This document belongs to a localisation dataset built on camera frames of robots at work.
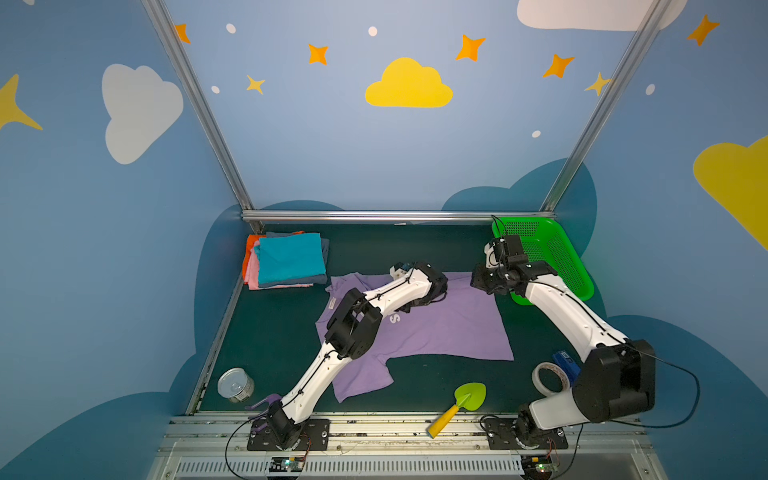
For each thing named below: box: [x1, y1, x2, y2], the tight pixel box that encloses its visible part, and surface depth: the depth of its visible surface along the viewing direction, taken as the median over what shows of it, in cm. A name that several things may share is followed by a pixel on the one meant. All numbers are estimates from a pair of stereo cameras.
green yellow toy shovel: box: [426, 382, 487, 439], surface depth 80 cm
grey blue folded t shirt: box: [258, 231, 330, 287], surface depth 103 cm
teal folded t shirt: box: [254, 232, 326, 285], surface depth 106 cm
